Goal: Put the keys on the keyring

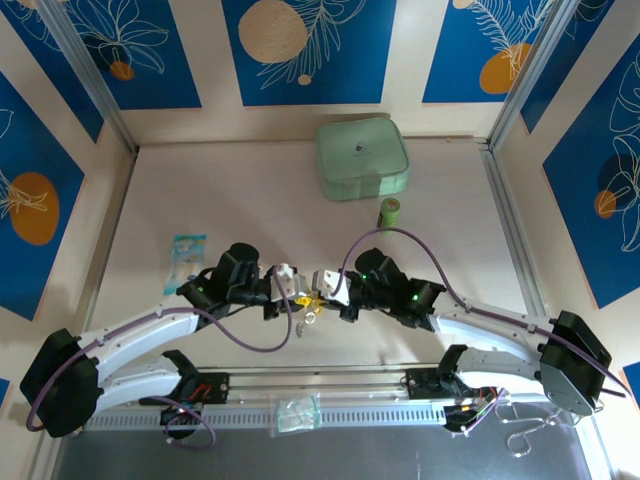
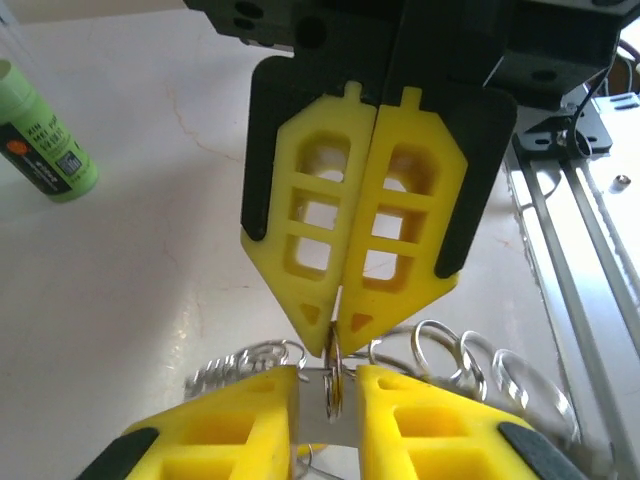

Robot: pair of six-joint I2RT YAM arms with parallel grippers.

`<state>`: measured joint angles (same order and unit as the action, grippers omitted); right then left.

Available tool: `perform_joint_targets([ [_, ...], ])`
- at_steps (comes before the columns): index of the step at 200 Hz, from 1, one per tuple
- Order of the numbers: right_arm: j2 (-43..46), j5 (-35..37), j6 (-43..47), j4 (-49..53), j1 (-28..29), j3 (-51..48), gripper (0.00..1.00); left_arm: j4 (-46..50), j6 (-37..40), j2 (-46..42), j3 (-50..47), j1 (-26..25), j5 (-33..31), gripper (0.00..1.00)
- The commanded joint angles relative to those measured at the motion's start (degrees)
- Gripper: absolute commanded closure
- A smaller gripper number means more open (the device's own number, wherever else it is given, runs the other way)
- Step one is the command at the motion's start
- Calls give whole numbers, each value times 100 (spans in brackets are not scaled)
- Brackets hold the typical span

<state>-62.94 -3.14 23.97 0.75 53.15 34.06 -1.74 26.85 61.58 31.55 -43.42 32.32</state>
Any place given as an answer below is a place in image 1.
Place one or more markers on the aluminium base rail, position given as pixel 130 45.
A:
pixel 350 415

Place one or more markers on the mint green zip case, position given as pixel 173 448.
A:
pixel 362 150

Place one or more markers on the green cylindrical can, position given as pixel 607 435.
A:
pixel 389 214

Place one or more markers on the light blue snack packet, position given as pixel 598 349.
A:
pixel 186 262

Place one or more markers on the silver carabiner keyring with rings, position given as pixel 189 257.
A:
pixel 310 318

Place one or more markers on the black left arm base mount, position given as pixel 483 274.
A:
pixel 215 387

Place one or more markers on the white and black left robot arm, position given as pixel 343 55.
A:
pixel 140 330

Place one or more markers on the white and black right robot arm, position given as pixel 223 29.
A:
pixel 495 325

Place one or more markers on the aluminium table side rail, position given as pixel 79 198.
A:
pixel 117 210
pixel 505 210

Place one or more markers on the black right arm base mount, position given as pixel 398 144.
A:
pixel 425 385

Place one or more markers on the clear plastic zip bag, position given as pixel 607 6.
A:
pixel 295 415

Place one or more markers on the aluminium frame post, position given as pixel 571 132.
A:
pixel 90 80
pixel 530 70

